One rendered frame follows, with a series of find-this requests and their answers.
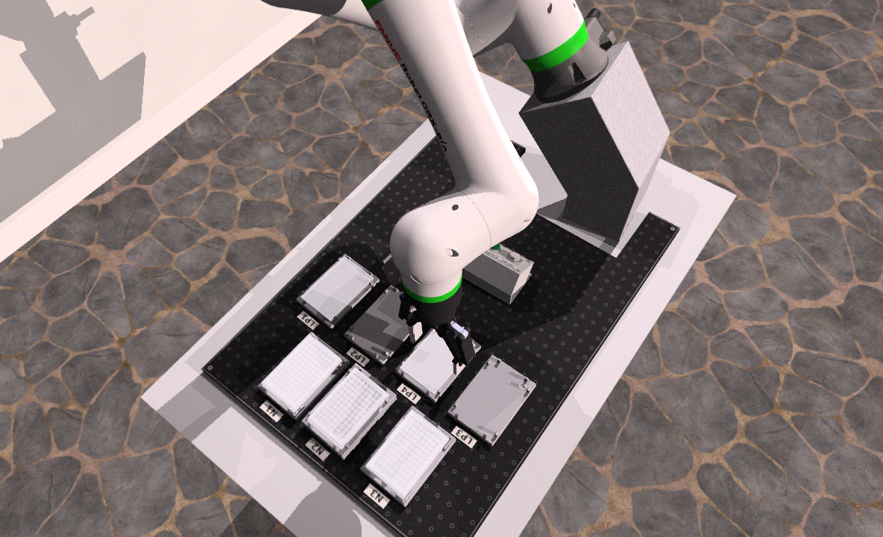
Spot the grey operator panel with coloured buttons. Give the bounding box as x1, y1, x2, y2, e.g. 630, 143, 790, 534
462, 243, 534, 305

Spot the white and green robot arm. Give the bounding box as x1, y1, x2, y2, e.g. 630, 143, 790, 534
261, 0, 616, 319

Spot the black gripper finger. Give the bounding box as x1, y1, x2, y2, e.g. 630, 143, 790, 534
398, 292, 423, 344
432, 320, 476, 375

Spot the white deck label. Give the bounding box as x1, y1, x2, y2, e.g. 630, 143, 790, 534
346, 347, 370, 367
260, 400, 283, 422
397, 383, 421, 404
305, 437, 330, 461
451, 425, 477, 448
298, 311, 319, 330
364, 484, 390, 509

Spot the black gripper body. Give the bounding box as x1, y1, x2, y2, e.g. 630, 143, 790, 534
412, 309, 457, 330

